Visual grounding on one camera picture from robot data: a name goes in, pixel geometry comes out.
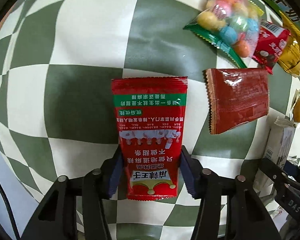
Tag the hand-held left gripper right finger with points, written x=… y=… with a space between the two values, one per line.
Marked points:
x=188 y=177

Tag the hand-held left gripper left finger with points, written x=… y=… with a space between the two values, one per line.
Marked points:
x=115 y=177

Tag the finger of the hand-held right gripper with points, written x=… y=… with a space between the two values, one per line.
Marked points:
x=275 y=175
x=298 y=172

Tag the small white carton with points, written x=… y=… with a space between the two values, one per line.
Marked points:
x=280 y=145

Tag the red snack packet green band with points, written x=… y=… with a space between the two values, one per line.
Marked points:
x=150 y=120

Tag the dark red foil packet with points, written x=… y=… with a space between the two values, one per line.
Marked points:
x=240 y=97

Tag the gold yellow snack packet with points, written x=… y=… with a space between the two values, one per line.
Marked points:
x=292 y=52

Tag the small red chocolate packet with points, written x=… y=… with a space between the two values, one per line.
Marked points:
x=267 y=47

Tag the clear packet of colourful candy balls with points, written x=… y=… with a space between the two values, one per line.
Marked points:
x=227 y=22

